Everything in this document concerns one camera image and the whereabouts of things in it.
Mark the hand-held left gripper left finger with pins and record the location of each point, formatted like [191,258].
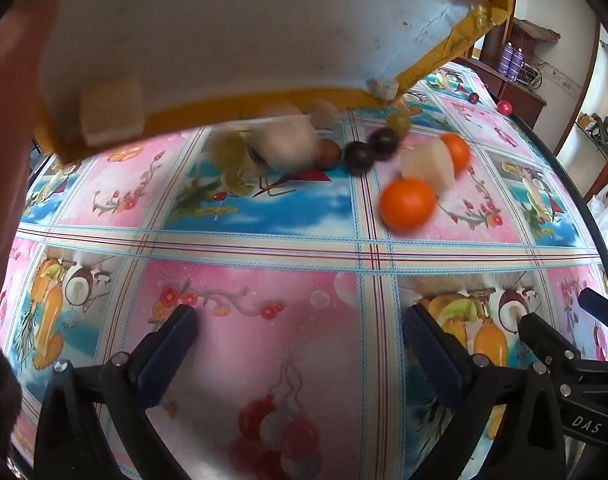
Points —
[171,345]

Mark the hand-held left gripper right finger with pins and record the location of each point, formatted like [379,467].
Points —
[434,355]

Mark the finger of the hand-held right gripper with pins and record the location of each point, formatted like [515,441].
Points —
[599,305]
[536,332]

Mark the orange mandarin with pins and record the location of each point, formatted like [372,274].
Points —
[460,152]
[409,203]

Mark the green grape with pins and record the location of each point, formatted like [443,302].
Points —
[399,121]
[228,149]

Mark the white foam tray yellow tape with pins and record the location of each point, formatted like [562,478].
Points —
[259,25]

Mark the white plastic bag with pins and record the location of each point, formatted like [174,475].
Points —
[604,215]

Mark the printed tablecloth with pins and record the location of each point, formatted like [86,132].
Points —
[284,270]

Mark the white shelf unit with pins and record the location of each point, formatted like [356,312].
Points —
[591,125]

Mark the dark plum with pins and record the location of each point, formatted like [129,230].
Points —
[384,141]
[359,156]

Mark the red cherry tomato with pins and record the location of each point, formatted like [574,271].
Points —
[505,107]

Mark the wooden cabinet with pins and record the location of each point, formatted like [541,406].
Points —
[521,95]

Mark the brown round fruit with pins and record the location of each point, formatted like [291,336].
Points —
[329,155]

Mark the large pale banana chunk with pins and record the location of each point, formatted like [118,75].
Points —
[286,142]

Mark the purple bottle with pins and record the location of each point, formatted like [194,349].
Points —
[517,64]
[508,60]

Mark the pale round chunk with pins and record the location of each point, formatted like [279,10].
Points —
[324,111]

